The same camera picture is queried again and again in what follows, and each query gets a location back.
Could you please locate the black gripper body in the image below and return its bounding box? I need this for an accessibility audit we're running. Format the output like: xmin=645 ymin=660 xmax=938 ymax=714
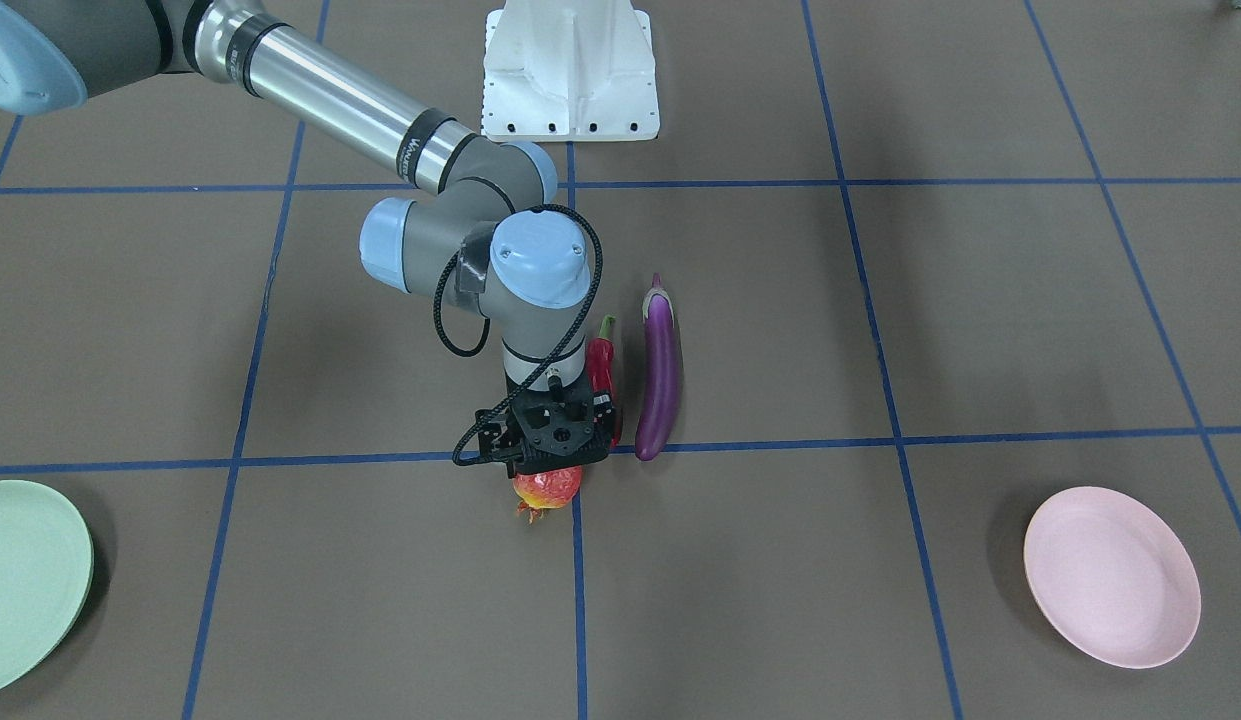
xmin=508 ymin=384 xmax=614 ymax=475

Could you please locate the red pomegranate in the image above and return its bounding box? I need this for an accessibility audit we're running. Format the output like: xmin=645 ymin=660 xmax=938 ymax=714
xmin=513 ymin=466 xmax=585 ymax=523

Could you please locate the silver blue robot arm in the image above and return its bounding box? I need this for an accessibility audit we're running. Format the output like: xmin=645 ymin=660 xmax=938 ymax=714
xmin=0 ymin=1 xmax=616 ymax=475

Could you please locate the red chili pepper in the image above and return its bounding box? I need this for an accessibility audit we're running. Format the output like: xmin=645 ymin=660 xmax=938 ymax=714
xmin=585 ymin=315 xmax=623 ymax=448

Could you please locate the purple eggplant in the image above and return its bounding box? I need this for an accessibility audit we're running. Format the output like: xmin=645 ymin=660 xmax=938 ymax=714
xmin=635 ymin=273 xmax=681 ymax=462

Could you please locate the green plate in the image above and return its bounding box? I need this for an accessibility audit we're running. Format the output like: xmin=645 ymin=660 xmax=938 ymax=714
xmin=0 ymin=479 xmax=96 ymax=691

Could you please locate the pink plate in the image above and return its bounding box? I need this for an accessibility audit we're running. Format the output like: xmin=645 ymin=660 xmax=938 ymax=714
xmin=1023 ymin=487 xmax=1203 ymax=670

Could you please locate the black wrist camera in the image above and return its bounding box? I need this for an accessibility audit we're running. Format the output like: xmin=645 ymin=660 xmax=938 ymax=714
xmin=474 ymin=407 xmax=521 ymax=468

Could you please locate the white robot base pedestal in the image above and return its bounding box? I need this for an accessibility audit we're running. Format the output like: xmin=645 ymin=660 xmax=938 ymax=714
xmin=480 ymin=1 xmax=661 ymax=143

